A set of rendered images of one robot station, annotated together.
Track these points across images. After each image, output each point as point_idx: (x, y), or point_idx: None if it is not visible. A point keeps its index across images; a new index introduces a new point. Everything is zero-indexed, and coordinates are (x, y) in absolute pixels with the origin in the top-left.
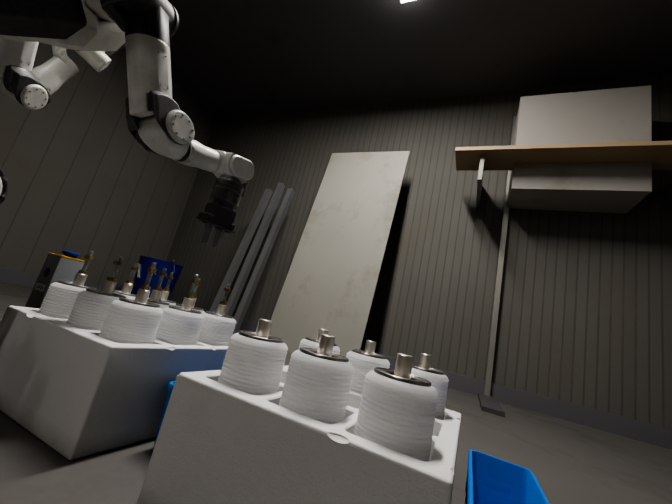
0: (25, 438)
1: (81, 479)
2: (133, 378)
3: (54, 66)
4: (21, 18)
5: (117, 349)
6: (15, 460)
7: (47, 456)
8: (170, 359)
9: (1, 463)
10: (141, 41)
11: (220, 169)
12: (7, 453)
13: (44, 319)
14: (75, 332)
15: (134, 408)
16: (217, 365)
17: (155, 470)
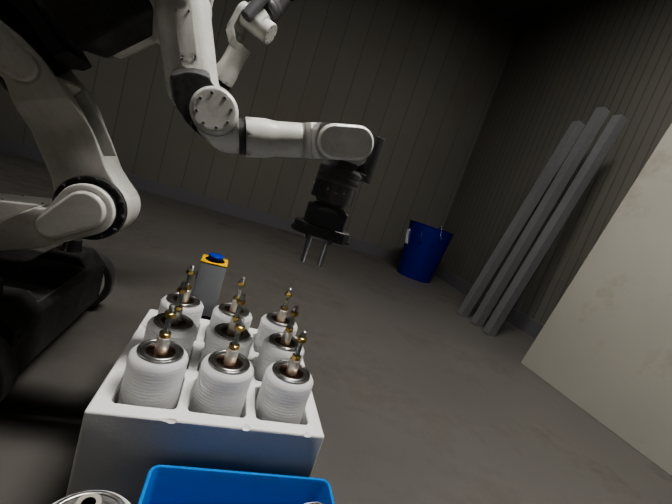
0: None
1: None
2: (120, 446)
3: (227, 56)
4: (102, 34)
5: (92, 414)
6: (41, 482)
7: (62, 489)
8: (170, 433)
9: (30, 481)
10: (158, 5)
11: (307, 153)
12: (50, 468)
13: (132, 338)
14: (111, 369)
15: (128, 476)
16: (255, 450)
17: None
